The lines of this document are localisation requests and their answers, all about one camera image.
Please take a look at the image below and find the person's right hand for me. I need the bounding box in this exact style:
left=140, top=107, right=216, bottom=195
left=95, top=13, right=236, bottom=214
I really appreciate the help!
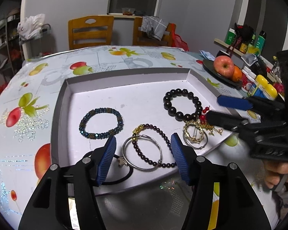
left=263, top=160, right=288, bottom=189

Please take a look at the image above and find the wooden wall shelf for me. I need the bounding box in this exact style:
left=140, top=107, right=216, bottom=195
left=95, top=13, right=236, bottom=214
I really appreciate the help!
left=214, top=37, right=277, bottom=82

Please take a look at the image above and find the small black bead bracelet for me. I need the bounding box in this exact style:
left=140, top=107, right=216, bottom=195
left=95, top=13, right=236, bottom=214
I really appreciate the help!
left=131, top=123, right=177, bottom=169

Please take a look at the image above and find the large black bead bracelet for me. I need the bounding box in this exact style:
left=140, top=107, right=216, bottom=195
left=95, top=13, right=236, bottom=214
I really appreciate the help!
left=163, top=88, right=204, bottom=122

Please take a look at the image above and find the fruit pattern tablecloth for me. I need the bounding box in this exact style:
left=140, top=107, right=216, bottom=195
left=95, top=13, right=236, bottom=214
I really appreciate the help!
left=0, top=45, right=281, bottom=230

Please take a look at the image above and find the orange fruit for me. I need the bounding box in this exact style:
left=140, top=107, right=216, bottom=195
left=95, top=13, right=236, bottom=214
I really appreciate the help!
left=231, top=65, right=242, bottom=83

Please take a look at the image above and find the dark fruit plate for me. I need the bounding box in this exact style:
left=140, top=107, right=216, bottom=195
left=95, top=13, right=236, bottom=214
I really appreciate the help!
left=202, top=59, right=243, bottom=88

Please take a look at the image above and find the gold chain bracelet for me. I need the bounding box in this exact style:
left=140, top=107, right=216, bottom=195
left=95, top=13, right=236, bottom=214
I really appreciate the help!
left=183, top=120, right=206, bottom=145

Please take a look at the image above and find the black mug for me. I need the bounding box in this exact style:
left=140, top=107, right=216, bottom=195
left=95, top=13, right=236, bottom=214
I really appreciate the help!
left=216, top=50, right=231, bottom=58

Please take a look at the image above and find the red bag on floor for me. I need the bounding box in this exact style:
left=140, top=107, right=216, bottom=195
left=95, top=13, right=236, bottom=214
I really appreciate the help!
left=0, top=82, right=8, bottom=94

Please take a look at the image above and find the white plastic bag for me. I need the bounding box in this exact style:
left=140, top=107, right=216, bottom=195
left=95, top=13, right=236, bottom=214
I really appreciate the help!
left=17, top=14, right=45, bottom=40

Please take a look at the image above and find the green bottle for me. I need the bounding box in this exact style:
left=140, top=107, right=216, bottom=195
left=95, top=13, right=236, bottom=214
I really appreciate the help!
left=255, top=30, right=266, bottom=56

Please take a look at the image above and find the grey checked cloth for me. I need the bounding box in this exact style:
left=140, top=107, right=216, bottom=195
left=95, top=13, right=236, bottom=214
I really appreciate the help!
left=140, top=16, right=168, bottom=41

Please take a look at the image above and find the metal storage rack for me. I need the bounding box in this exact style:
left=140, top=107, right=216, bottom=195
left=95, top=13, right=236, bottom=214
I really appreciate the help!
left=0, top=8, right=23, bottom=82

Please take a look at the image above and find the wooden chair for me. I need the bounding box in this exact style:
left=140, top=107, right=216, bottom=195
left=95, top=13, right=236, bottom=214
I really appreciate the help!
left=68, top=15, right=114, bottom=50
left=132, top=17, right=176, bottom=47

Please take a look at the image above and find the black cord necklace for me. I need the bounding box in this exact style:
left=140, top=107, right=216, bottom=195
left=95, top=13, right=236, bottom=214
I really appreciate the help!
left=84, top=150, right=134, bottom=186

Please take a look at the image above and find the white shallow tray box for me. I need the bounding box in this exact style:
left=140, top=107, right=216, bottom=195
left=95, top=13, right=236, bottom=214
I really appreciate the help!
left=51, top=67, right=238, bottom=195

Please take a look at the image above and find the dark blue beaded bracelet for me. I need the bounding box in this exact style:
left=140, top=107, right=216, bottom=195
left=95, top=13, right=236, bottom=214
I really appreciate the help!
left=79, top=107, right=124, bottom=140

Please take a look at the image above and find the white cap red bottle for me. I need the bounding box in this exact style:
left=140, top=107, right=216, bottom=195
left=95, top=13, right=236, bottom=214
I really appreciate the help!
left=241, top=66, right=256, bottom=92

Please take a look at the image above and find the small silver ring bangle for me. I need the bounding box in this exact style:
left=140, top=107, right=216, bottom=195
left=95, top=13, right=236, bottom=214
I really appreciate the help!
left=183, top=124, right=208, bottom=150

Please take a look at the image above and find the yellow cap bottle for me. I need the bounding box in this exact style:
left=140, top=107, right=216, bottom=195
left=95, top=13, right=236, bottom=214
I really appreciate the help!
left=262, top=84, right=278, bottom=101
left=248, top=74, right=268, bottom=98

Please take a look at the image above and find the red apple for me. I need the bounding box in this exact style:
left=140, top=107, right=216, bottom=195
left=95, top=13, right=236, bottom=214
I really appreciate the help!
left=213, top=56, right=234, bottom=78

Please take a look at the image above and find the red plastic bag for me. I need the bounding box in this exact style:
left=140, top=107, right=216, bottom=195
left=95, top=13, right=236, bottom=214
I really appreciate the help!
left=171, top=23, right=189, bottom=51

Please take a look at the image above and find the red bead gold chain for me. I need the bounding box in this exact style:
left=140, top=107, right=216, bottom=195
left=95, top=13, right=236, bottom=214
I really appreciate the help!
left=197, top=106, right=224, bottom=137

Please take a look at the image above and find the green box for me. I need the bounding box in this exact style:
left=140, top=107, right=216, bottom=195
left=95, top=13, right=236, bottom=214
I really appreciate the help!
left=225, top=28, right=236, bottom=45

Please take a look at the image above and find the left wooden chair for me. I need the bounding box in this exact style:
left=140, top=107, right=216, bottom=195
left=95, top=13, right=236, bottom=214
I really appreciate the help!
left=68, top=15, right=114, bottom=50

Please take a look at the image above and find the right wooden chair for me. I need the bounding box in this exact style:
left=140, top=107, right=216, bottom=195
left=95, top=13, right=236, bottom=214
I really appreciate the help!
left=132, top=17, right=176, bottom=47

